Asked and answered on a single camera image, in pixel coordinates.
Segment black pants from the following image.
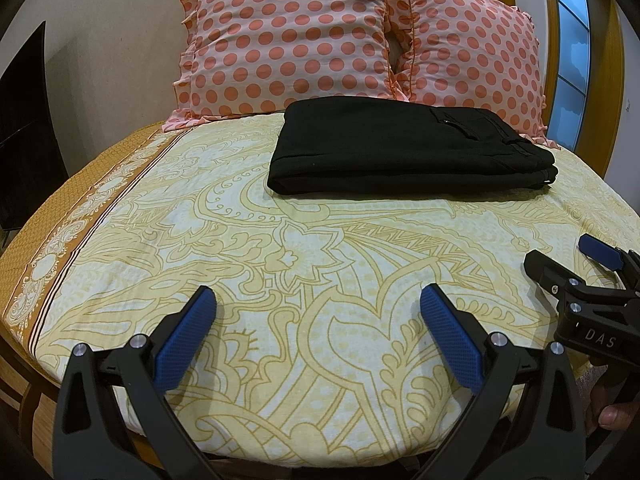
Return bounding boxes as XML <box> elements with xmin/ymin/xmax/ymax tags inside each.
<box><xmin>267</xmin><ymin>96</ymin><xmax>559</xmax><ymax>204</ymax></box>

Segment blue glass window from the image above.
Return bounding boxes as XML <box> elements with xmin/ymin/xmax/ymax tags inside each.
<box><xmin>547</xmin><ymin>0</ymin><xmax>592</xmax><ymax>152</ymax></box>

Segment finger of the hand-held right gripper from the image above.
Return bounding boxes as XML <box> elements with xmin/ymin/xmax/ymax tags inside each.
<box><xmin>577</xmin><ymin>234</ymin><xmax>640</xmax><ymax>292</ymax></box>
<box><xmin>524</xmin><ymin>251</ymin><xmax>583</xmax><ymax>311</ymax></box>

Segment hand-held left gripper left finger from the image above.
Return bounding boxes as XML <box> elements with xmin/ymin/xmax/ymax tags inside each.
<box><xmin>55</xmin><ymin>285</ymin><xmax>222</xmax><ymax>480</ymax></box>

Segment yellow patterned bed sheet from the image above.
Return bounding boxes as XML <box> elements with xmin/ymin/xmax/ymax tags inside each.
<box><xmin>0</xmin><ymin>110</ymin><xmax>640</xmax><ymax>470</ymax></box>

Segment person's right hand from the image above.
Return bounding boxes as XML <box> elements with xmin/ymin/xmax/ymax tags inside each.
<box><xmin>585</xmin><ymin>362</ymin><xmax>640</xmax><ymax>437</ymax></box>

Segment pink polka dot pillow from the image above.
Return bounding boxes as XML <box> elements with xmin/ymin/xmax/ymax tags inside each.
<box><xmin>385</xmin><ymin>0</ymin><xmax>562</xmax><ymax>152</ymax></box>
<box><xmin>162</xmin><ymin>0</ymin><xmax>410</xmax><ymax>134</ymax></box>

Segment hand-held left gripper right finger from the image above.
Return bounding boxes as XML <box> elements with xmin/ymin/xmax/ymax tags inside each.
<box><xmin>414</xmin><ymin>284</ymin><xmax>587</xmax><ymax>480</ymax></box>

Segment black television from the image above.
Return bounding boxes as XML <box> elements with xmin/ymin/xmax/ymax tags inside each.
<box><xmin>0</xmin><ymin>20</ymin><xmax>69</xmax><ymax>235</ymax></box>

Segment wooden window frame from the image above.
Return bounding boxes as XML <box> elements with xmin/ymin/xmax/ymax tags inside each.
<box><xmin>472</xmin><ymin>0</ymin><xmax>627</xmax><ymax>182</ymax></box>

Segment wooden bed frame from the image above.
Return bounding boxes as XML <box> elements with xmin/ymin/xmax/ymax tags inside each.
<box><xmin>0</xmin><ymin>335</ymin><xmax>591</xmax><ymax>480</ymax></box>

